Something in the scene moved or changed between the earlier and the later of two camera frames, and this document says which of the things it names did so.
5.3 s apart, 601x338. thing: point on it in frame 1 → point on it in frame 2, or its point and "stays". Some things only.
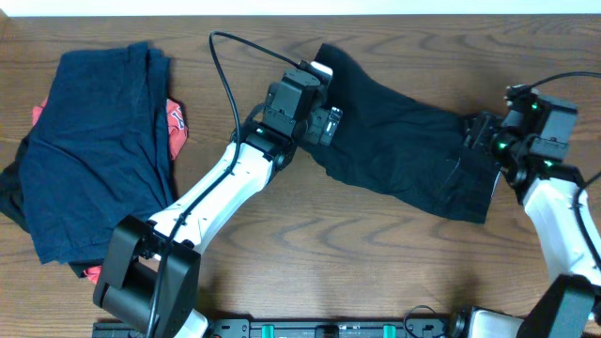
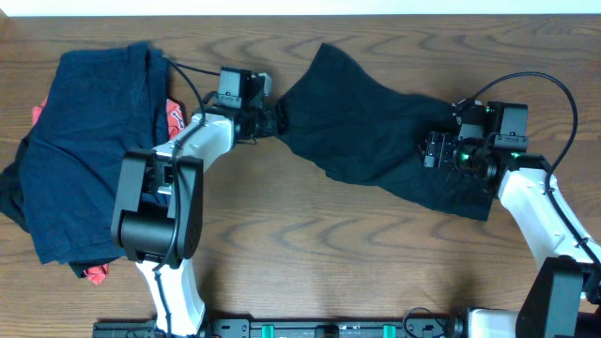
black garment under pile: x=12 y=206 stays
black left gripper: x=326 y=126 → x=272 y=116
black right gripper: x=485 y=127 → x=435 y=139
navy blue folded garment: x=98 y=158 stays
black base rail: x=267 y=328 stays
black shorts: x=404 y=149 stays
